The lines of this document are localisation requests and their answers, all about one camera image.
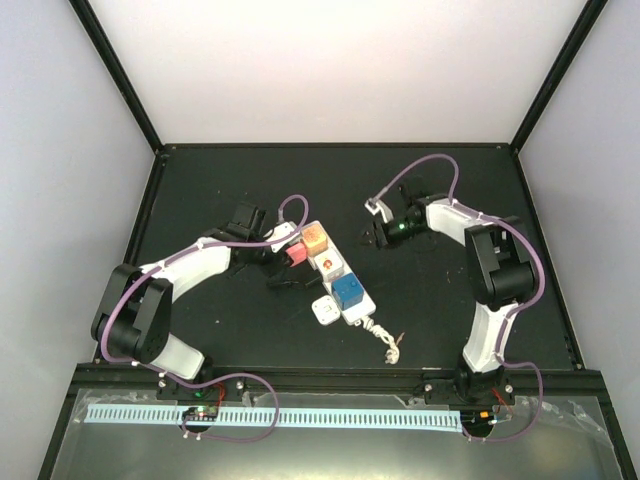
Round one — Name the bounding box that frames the small green circuit board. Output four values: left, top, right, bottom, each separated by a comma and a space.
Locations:
182, 406, 219, 422

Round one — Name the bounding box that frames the light blue slotted cable duct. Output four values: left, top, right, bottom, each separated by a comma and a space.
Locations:
84, 404, 462, 433

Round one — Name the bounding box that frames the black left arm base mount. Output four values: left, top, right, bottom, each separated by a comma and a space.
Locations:
156, 376, 247, 405

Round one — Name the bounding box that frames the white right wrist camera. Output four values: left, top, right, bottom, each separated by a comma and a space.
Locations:
364, 198, 394, 224

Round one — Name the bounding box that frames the blue cube socket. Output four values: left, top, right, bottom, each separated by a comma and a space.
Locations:
331, 273, 364, 311

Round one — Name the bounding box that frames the white coiled power cord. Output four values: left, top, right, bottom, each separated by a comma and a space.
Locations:
360, 314, 403, 365

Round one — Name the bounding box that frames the white tiger cube socket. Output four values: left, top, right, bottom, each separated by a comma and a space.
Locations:
314, 249, 344, 283

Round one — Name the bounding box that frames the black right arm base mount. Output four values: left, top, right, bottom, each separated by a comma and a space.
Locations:
415, 368, 515, 408

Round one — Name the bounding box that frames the beige dragon cube socket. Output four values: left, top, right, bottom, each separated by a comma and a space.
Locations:
301, 223, 328, 257

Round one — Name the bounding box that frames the white power strip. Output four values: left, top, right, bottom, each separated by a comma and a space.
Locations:
299, 221, 376, 327

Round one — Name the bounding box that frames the black thin cable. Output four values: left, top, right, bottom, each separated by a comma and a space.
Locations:
266, 269, 321, 291

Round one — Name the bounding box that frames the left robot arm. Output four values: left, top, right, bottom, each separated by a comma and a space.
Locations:
91, 194, 309, 399

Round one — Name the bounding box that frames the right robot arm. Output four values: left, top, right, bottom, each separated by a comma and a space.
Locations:
365, 182, 545, 404

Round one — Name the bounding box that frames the white flat plug adapter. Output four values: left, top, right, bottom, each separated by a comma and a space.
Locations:
311, 295, 342, 326

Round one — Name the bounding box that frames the pink plug adapter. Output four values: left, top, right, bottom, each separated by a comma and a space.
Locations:
285, 242, 307, 267

